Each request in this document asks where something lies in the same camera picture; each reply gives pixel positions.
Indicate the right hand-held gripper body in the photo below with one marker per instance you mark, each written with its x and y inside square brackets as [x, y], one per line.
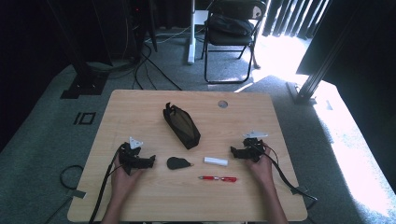
[253, 149]

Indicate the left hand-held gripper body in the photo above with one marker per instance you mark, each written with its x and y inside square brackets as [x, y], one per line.
[130, 155]

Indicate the black correction tape dispenser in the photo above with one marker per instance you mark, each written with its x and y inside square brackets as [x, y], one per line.
[175, 163]

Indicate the white eraser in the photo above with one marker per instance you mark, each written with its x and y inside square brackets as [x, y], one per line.
[214, 161]

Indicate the red pen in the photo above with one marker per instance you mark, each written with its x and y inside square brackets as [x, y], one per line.
[224, 179]

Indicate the black mesh pencil case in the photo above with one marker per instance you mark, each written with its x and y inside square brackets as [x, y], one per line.
[183, 127]

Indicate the person's right hand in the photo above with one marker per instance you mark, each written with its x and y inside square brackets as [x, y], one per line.
[264, 171]

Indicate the person's left hand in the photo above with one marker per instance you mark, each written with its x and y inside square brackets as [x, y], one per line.
[120, 183]

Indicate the grey table grommet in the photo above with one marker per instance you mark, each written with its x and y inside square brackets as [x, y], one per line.
[222, 104]

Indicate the grey tape strip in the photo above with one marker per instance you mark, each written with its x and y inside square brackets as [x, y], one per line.
[299, 190]
[76, 193]

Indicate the black stand with base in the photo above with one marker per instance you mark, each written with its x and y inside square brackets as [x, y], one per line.
[84, 84]

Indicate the black metal strut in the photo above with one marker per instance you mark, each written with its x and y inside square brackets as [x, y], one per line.
[314, 77]

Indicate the black folding chair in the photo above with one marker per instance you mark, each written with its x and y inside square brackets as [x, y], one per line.
[227, 40]

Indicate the white desk leg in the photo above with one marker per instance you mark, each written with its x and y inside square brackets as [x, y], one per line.
[191, 37]

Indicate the black bag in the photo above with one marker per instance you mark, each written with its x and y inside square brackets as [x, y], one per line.
[230, 25]

